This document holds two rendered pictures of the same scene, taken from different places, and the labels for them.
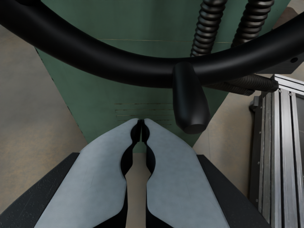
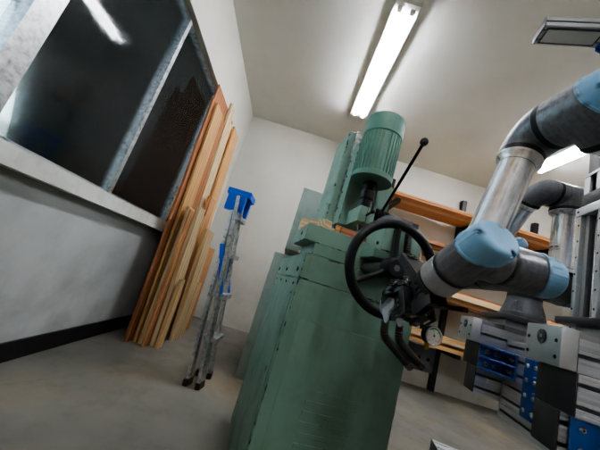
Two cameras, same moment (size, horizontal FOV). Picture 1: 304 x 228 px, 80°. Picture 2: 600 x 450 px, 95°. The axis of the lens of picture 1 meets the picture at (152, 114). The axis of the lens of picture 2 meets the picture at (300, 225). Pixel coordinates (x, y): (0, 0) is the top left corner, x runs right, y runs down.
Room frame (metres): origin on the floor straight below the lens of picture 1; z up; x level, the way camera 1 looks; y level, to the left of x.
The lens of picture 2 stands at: (-0.66, 0.27, 0.68)
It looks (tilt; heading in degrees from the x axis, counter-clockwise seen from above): 12 degrees up; 1
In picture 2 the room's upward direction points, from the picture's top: 17 degrees clockwise
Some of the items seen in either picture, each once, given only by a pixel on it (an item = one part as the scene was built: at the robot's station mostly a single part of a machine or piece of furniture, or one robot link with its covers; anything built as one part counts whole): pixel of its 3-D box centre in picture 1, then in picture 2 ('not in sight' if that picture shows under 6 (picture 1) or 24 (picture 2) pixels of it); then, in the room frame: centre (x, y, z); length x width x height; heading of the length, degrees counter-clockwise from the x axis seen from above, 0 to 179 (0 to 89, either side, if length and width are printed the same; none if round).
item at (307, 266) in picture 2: not in sight; (334, 279); (0.58, 0.07, 0.76); 0.57 x 0.45 x 0.09; 10
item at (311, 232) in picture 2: not in sight; (377, 257); (0.37, -0.03, 0.87); 0.61 x 0.30 x 0.06; 100
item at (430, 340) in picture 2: not in sight; (429, 337); (0.30, -0.25, 0.65); 0.06 x 0.04 x 0.08; 100
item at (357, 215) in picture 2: not in sight; (359, 220); (0.48, 0.05, 1.03); 0.14 x 0.07 x 0.09; 10
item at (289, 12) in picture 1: (275, 40); (413, 353); (0.37, -0.24, 0.58); 0.12 x 0.08 x 0.08; 10
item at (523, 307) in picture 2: not in sight; (522, 308); (0.47, -0.69, 0.87); 0.15 x 0.15 x 0.10
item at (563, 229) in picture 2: not in sight; (562, 242); (0.47, -0.82, 1.19); 0.15 x 0.12 x 0.55; 90
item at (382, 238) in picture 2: not in sight; (391, 245); (0.28, -0.05, 0.91); 0.15 x 0.14 x 0.09; 100
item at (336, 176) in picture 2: not in sight; (344, 204); (0.75, 0.10, 1.16); 0.22 x 0.22 x 0.72; 10
